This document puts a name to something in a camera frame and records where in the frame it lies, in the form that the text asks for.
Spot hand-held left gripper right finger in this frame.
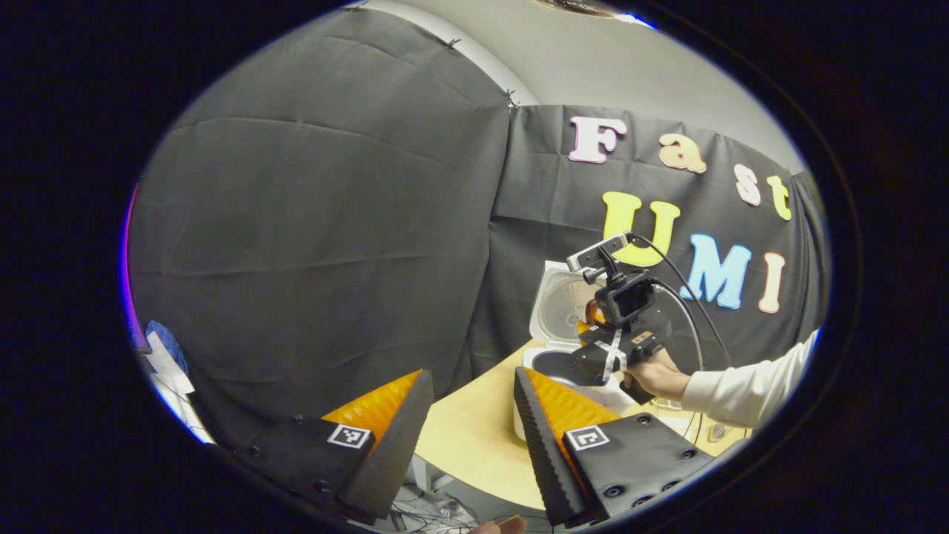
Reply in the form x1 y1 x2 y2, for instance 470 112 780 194
513 366 717 529

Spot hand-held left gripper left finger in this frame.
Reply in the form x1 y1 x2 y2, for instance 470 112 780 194
237 369 435 524

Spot white rice cooker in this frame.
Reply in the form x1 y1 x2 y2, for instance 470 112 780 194
513 260 640 443

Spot blue and white bundle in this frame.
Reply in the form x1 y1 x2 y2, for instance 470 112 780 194
139 319 216 446

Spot black cable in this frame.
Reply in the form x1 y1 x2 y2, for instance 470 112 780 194
652 280 704 372
629 233 733 366

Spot tangled grey cables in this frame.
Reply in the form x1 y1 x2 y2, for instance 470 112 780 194
386 482 484 534

